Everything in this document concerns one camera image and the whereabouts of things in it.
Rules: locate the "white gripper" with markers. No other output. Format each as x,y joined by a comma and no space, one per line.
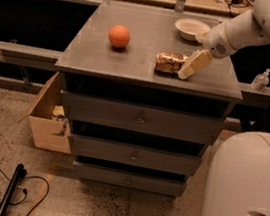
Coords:
216,40

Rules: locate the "orange gold soda can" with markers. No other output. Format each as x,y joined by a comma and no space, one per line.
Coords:
170,63

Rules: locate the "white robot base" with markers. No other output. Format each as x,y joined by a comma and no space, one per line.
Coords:
238,182

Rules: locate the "white ceramic bowl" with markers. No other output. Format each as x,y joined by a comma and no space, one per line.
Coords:
190,29

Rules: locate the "clear sanitizer bottle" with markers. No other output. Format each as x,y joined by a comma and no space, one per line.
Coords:
260,81

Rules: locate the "orange ball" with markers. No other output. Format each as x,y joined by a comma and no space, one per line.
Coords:
119,36

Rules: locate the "grey drawer cabinet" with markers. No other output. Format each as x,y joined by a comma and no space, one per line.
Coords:
92,66

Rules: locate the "top grey drawer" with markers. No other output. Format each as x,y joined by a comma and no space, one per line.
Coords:
135,117

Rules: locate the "grey drawer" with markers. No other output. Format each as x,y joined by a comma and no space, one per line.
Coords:
143,157
128,180
135,117

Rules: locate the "middle grey drawer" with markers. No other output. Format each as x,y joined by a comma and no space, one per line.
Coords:
143,157

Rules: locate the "bottom grey drawer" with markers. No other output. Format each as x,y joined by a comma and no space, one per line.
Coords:
128,180

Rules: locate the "cardboard box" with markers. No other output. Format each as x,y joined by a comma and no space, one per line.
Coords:
45,114

